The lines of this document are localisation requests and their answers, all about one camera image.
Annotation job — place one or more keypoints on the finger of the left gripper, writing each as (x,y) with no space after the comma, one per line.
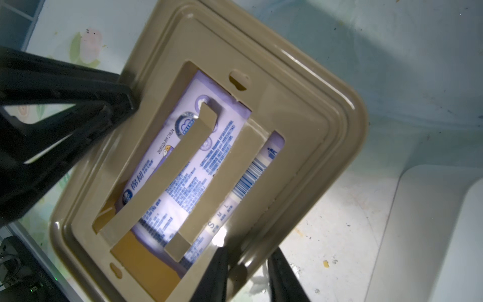
(31,79)
(34,157)

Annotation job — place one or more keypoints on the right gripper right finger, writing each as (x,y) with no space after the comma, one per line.
(284,285)

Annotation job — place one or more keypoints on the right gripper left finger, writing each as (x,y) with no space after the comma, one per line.
(213,285)

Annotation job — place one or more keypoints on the purple tissue paper pack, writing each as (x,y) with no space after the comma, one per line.
(170,210)

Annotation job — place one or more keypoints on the white tissue box base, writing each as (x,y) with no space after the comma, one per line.
(432,246)

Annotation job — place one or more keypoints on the beige tissue box lid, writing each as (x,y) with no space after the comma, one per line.
(322,120)

